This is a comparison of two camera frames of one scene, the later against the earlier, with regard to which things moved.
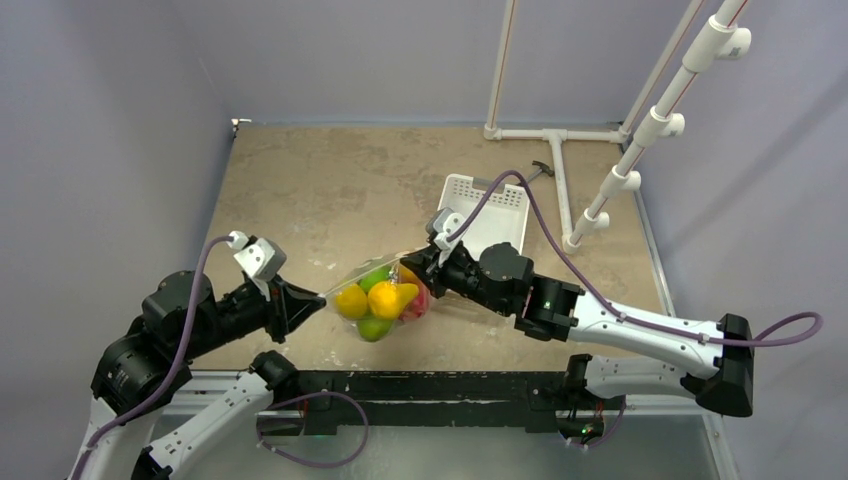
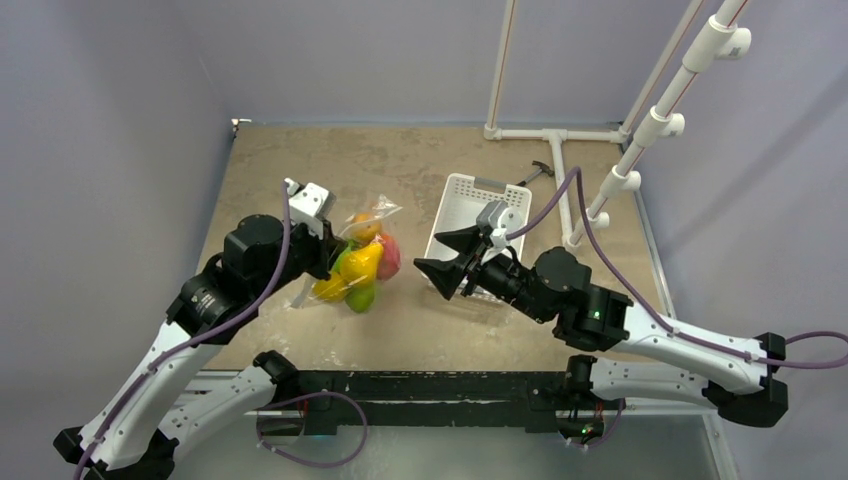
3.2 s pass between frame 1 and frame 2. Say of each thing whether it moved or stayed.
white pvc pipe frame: stayed
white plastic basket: stayed
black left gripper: moved
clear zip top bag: moved
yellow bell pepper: moved
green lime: moved
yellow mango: moved
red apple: moved
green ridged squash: moved
